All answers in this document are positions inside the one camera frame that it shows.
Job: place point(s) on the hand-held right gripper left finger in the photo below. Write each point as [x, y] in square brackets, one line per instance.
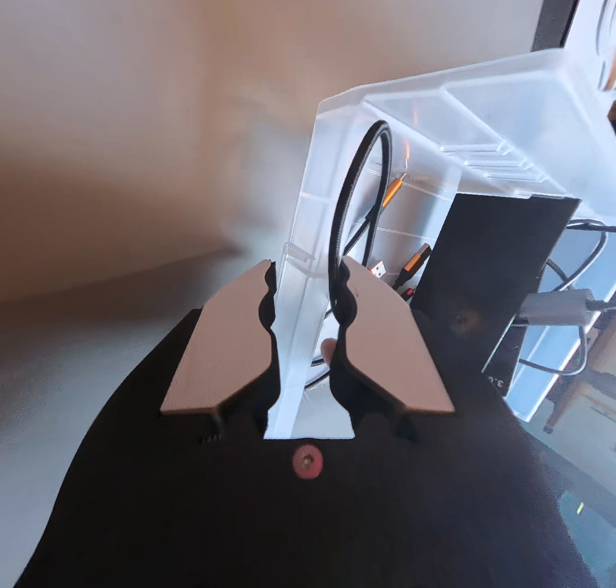
[221, 347]

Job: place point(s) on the black bin divider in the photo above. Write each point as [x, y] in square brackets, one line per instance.
[491, 261]

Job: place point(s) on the black usb hub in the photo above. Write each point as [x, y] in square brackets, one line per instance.
[500, 366]

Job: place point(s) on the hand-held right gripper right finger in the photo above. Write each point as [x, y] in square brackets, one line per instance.
[394, 352]

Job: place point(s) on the clear plastic bin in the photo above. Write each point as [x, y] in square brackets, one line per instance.
[481, 116]

